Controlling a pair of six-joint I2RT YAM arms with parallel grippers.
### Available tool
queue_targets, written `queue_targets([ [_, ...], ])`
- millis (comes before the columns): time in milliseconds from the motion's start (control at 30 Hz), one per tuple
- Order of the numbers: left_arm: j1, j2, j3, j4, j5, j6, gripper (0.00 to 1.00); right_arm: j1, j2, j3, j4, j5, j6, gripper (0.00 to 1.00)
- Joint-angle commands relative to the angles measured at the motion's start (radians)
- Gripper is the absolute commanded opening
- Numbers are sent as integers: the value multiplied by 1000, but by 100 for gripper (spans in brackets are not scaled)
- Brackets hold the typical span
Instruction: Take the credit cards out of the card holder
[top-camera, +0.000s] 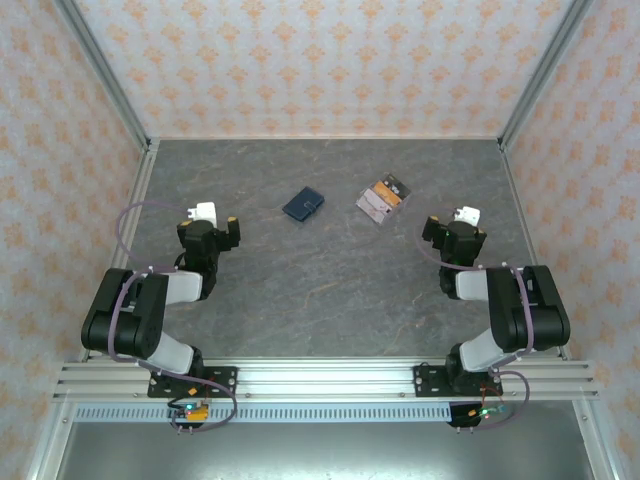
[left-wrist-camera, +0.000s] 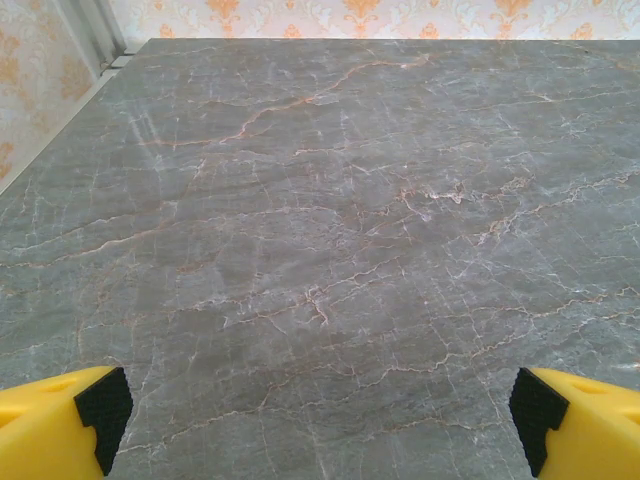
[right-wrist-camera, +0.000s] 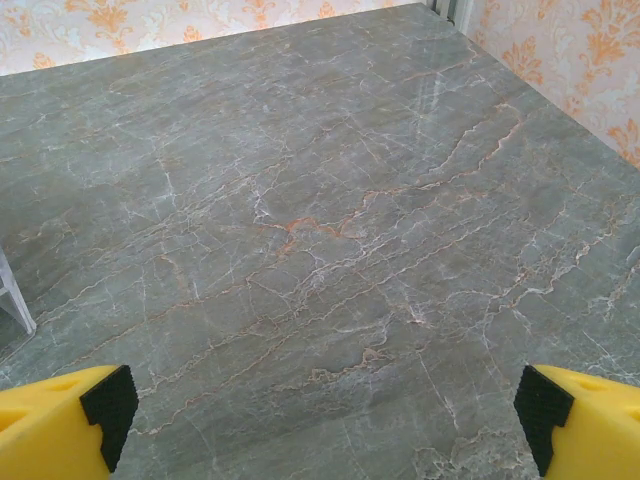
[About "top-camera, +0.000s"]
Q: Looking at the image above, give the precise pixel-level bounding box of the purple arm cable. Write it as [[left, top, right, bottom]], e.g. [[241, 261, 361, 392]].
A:
[[416, 232, 535, 432], [108, 199, 238, 434]]

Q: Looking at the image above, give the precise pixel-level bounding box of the grey metal panel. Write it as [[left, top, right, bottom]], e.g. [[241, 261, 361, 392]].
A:
[[53, 422, 596, 480]]

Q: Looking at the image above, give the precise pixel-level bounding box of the grey slotted cable duct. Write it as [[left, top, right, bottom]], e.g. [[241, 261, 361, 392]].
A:
[[73, 403, 454, 424]]

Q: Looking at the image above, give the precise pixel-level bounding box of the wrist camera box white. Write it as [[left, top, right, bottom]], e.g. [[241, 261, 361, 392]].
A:
[[187, 201, 219, 227], [452, 204, 484, 228]]

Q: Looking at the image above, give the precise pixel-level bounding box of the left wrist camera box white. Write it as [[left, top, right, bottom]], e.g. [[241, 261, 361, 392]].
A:
[[187, 201, 219, 227]]

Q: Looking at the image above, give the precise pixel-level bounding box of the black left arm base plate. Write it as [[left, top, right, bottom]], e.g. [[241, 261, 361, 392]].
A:
[[147, 366, 239, 399]]

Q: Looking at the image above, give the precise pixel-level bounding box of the navy blue card holder wallet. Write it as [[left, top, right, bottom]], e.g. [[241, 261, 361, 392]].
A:
[[281, 186, 326, 222]]

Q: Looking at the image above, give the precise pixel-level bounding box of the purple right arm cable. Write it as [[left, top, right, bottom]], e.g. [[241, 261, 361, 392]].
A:
[[416, 232, 535, 432]]

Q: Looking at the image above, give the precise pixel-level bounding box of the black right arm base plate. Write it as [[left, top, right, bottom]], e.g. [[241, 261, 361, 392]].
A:
[[412, 364, 501, 399]]

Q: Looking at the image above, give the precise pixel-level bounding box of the aluminium mounting rail beam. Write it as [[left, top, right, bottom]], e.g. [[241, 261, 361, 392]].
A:
[[52, 360, 600, 401]]

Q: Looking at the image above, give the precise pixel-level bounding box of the aluminium frame post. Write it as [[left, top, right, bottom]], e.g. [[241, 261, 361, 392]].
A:
[[498, 0, 599, 151], [52, 0, 154, 151]]

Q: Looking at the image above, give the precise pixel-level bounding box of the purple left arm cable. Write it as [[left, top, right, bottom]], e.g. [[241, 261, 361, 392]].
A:
[[108, 199, 238, 434]]

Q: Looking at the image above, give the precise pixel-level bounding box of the black VIP card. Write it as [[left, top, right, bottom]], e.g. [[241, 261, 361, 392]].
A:
[[382, 173, 412, 199]]

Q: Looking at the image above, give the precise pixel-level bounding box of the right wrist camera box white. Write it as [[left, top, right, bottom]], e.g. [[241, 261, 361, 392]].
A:
[[452, 204, 484, 228]]

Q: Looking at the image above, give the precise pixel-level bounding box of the white card black stripe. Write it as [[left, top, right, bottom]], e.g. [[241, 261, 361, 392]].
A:
[[357, 192, 394, 224]]

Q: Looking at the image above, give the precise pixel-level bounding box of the gold card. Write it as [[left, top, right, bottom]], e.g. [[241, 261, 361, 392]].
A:
[[372, 182, 403, 207]]

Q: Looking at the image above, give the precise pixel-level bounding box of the aluminium side rail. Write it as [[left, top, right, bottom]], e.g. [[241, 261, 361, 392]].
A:
[[77, 139, 161, 362], [499, 142, 571, 361]]

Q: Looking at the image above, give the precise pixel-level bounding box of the small controller circuit board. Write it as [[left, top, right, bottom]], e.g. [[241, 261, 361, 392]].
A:
[[448, 401, 512, 430], [167, 401, 211, 427]]

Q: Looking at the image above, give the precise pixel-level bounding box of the aluminium frame leg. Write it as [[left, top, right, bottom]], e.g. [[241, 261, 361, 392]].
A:
[[572, 399, 619, 480], [27, 399, 76, 480]]

